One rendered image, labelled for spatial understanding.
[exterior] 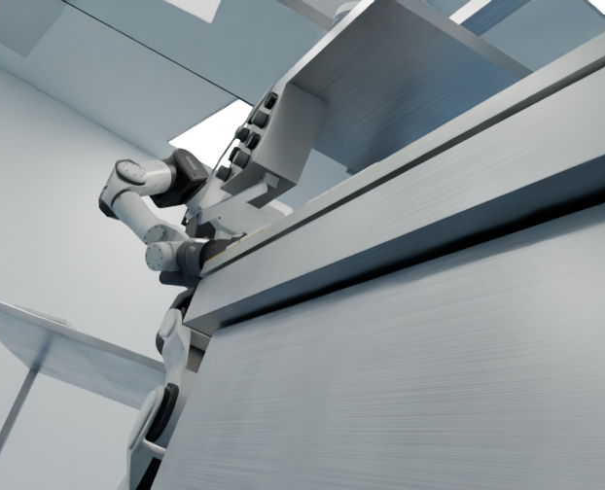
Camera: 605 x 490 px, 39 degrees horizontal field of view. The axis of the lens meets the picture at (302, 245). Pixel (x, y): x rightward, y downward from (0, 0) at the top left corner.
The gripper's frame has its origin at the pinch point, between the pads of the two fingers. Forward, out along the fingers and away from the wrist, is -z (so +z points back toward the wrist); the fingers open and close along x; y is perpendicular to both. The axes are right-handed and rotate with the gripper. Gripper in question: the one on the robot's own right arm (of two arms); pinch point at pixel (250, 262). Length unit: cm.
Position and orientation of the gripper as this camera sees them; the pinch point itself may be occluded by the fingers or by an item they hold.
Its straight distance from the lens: 183.1
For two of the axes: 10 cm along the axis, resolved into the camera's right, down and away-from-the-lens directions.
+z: -8.0, -0.5, 6.0
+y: -5.1, -4.8, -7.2
